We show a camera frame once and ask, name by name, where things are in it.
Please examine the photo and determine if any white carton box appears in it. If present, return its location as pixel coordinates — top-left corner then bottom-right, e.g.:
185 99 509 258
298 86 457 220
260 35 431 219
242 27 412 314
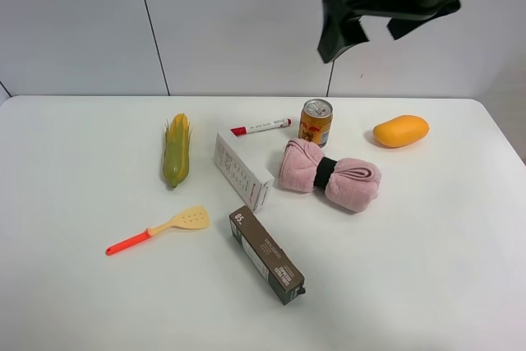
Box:
214 131 275 212

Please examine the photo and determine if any gold drink can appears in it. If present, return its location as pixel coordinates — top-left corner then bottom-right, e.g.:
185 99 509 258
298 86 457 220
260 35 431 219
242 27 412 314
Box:
298 99 333 147

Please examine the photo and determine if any yellow mango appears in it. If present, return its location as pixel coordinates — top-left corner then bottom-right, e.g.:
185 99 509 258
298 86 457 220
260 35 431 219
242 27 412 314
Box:
372 115 429 148

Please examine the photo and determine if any black band on towel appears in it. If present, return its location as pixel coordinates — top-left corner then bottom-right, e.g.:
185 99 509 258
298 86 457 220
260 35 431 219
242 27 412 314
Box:
313 156 337 190

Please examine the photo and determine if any pink rolled towel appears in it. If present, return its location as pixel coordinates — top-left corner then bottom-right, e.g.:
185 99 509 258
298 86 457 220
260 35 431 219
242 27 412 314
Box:
279 138 381 213

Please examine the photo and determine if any red white marker pen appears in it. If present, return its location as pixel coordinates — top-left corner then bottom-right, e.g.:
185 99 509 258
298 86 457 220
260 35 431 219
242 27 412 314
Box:
231 118 292 136

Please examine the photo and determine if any corn cob with husk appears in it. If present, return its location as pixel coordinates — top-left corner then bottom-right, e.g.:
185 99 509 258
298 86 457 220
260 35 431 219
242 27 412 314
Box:
162 113 191 189

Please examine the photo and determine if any brown carton box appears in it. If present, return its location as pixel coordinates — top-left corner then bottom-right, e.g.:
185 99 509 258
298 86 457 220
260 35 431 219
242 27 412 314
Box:
229 206 306 306

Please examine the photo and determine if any toy spatula red handle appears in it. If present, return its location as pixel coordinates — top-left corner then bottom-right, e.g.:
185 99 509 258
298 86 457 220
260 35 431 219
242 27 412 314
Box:
105 206 210 256

